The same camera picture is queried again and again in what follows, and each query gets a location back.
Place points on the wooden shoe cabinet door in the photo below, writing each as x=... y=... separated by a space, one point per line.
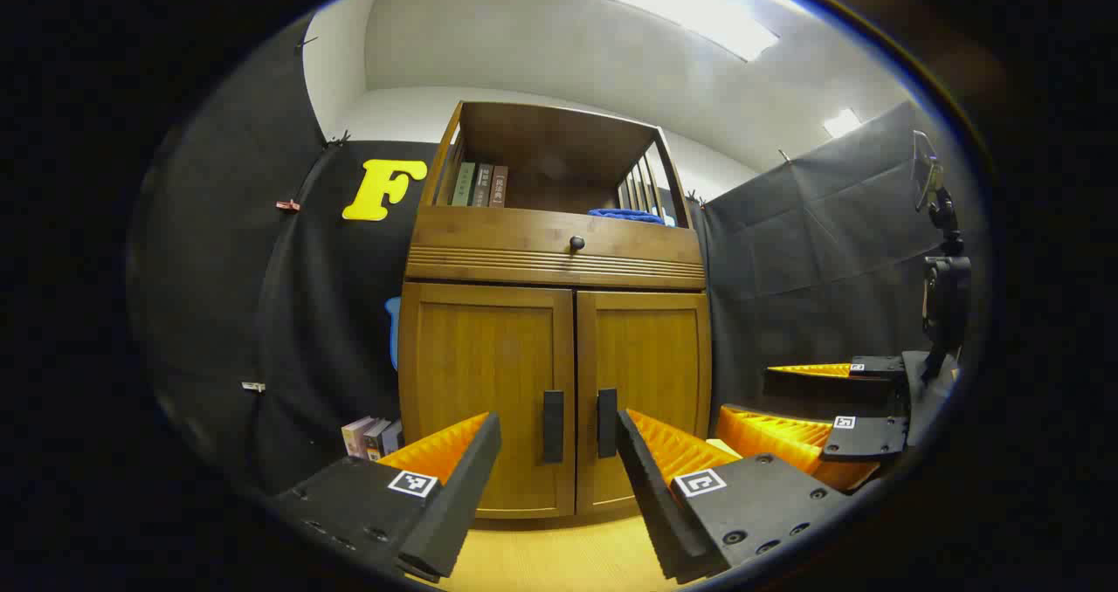
x=489 y=356
x=651 y=356

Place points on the black backdrop cloth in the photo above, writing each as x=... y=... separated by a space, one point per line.
x=218 y=269

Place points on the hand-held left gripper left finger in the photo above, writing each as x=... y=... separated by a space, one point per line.
x=463 y=496

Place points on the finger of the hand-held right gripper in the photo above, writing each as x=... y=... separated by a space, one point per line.
x=830 y=393
x=865 y=439

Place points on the red clip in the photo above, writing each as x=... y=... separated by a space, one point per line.
x=287 y=205

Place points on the wooden double-door shoe cabinet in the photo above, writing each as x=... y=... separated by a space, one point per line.
x=541 y=138

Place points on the brown book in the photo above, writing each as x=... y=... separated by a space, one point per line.
x=499 y=186

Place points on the small ceiling light panel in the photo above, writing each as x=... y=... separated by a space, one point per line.
x=842 y=123

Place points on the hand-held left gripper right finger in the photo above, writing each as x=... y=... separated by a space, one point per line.
x=651 y=487

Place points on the blue-grey box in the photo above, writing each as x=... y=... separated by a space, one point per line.
x=393 y=437

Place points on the dark box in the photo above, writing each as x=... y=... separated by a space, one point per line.
x=376 y=439

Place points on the blue cloth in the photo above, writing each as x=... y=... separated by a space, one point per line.
x=629 y=216

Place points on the large ceiling light panel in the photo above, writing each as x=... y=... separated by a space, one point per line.
x=699 y=11

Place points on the grey-brown book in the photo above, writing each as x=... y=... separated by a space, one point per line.
x=482 y=185

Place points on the black clip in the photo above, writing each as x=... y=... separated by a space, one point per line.
x=786 y=157
x=306 y=42
x=336 y=142
x=694 y=197

